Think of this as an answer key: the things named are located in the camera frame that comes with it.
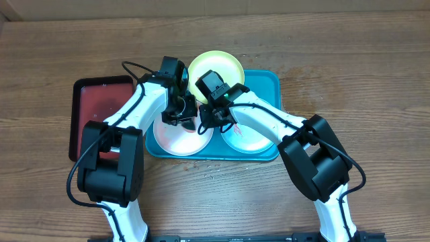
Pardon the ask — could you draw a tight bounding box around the dark red small tray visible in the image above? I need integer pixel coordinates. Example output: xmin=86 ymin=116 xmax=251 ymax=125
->
xmin=69 ymin=75 xmax=134 ymax=161

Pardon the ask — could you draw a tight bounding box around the light blue plate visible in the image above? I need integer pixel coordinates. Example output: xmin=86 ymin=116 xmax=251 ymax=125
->
xmin=221 ymin=124 xmax=273 ymax=154

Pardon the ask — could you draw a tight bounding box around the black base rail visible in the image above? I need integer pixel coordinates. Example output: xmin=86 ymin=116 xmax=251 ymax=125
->
xmin=87 ymin=231 xmax=387 ymax=242

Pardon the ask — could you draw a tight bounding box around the white pink plate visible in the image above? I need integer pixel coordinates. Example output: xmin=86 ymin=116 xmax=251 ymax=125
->
xmin=153 ymin=114 xmax=214 ymax=157

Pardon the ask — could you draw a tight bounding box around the teal plastic tray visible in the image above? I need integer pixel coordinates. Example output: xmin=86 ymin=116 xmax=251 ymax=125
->
xmin=145 ymin=70 xmax=281 ymax=162

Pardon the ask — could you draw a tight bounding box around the red green sponge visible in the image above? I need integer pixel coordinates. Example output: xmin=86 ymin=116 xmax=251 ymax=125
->
xmin=181 ymin=120 xmax=196 ymax=132

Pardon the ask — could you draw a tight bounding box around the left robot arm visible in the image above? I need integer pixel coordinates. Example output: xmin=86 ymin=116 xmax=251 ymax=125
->
xmin=67 ymin=56 xmax=198 ymax=241

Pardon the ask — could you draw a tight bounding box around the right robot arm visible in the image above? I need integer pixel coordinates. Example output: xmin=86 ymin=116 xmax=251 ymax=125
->
xmin=196 ymin=70 xmax=357 ymax=241

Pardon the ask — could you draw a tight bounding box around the yellow-green plate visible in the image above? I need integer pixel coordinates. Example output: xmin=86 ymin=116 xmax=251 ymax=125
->
xmin=188 ymin=50 xmax=245 ymax=104

